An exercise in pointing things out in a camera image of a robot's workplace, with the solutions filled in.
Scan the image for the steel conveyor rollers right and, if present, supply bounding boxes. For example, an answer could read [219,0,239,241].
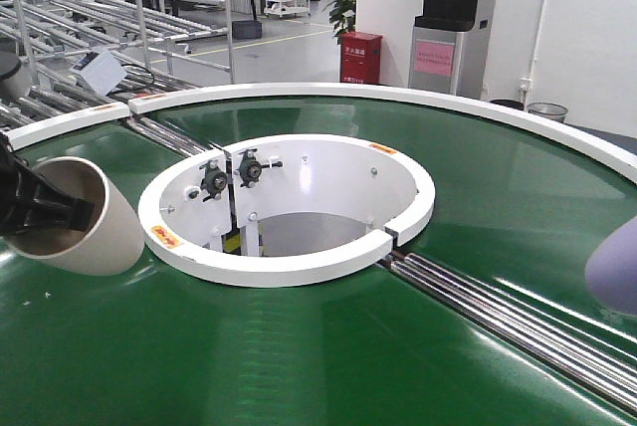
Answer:
[380,251,636,416]

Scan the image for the mesh waste basket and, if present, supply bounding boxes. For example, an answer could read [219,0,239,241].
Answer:
[527,102,568,123]

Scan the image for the silver black water dispenser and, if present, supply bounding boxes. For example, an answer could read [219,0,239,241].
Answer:
[408,0,486,99]

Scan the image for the red fire extinguisher box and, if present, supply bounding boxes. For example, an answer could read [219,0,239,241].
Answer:
[338,31,382,85]

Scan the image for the beige plastic cup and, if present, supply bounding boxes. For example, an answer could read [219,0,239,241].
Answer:
[4,156,144,276]

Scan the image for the white inner conveyor ring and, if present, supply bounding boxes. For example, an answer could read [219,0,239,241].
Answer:
[137,133,436,289]

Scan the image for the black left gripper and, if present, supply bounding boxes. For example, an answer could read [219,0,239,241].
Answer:
[1,139,95,236]

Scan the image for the metal roller rack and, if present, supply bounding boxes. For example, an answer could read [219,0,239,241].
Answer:
[1,0,232,132]

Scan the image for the white outer conveyor rim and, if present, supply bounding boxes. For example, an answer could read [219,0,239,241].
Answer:
[6,83,636,181]

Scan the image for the steel conveyor rollers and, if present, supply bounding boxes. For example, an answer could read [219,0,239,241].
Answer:
[380,251,636,416]
[122,115,210,156]

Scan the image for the white control box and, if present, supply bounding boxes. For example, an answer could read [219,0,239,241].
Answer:
[71,50,126,96]

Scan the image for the steel conveyor rollers left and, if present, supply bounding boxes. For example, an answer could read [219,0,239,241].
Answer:
[122,115,210,156]

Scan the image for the lavender plastic cup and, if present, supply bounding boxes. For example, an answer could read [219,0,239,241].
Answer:
[585,218,636,316]

